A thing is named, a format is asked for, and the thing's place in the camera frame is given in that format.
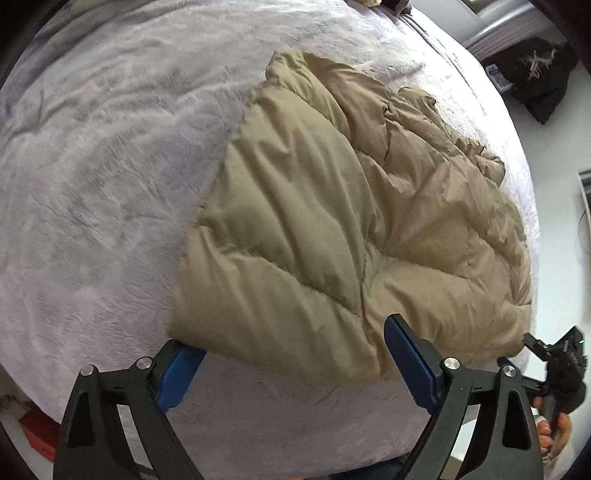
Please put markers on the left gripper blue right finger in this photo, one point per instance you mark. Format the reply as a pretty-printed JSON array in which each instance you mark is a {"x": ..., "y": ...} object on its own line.
[{"x": 505, "y": 442}]

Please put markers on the dark garment on bed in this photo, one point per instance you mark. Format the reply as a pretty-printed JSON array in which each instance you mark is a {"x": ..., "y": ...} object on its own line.
[{"x": 397, "y": 7}]

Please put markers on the lavender quilted bedspread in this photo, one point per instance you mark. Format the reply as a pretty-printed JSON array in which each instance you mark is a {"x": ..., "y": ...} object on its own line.
[{"x": 114, "y": 123}]

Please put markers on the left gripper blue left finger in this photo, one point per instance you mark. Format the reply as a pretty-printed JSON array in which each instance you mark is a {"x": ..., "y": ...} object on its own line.
[{"x": 92, "y": 443}]

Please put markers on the black hanging clothes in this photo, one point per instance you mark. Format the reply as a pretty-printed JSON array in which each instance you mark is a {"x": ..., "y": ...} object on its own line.
[{"x": 539, "y": 72}]

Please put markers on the person's right hand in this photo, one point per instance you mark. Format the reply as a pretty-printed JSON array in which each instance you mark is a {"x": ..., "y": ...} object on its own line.
[{"x": 553, "y": 440}]

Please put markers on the grey window curtain right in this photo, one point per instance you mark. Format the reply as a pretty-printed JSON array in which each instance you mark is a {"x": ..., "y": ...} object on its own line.
[{"x": 505, "y": 23}]

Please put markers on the khaki puffer jacket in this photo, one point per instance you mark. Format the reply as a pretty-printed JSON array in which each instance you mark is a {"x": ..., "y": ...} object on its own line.
[{"x": 338, "y": 203}]

